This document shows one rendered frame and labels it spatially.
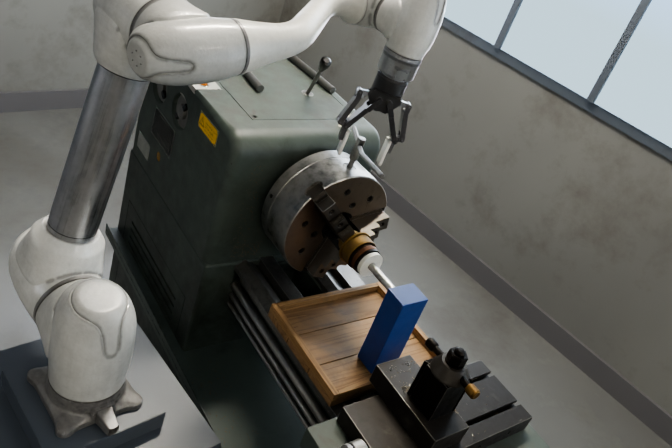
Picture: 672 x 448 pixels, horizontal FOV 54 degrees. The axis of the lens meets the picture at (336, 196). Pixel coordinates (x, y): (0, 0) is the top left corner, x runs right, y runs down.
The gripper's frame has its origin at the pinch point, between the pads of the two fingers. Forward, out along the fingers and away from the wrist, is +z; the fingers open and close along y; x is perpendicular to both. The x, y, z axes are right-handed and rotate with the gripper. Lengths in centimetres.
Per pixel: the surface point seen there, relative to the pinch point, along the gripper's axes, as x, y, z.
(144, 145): 45, -50, 38
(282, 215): -4.3, -13.7, 20.7
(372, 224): -1.3, 10.2, 18.7
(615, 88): 122, 140, -9
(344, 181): -2.4, -1.8, 8.2
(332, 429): -51, 1, 39
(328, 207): -8.4, -4.8, 13.0
